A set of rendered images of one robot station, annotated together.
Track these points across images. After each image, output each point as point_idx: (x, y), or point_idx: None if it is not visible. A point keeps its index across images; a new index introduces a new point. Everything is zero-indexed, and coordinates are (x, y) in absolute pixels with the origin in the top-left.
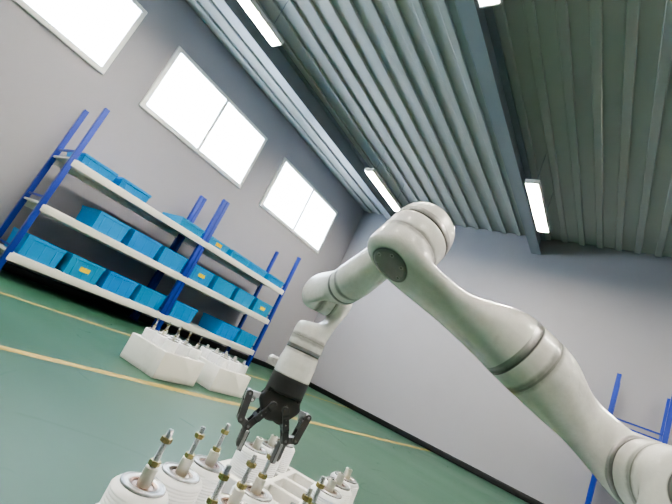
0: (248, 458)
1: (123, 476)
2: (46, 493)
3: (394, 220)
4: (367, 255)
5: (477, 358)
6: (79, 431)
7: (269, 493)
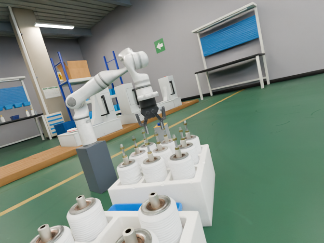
0: None
1: (194, 135)
2: (302, 222)
3: None
4: None
5: (111, 83)
6: None
7: (144, 162)
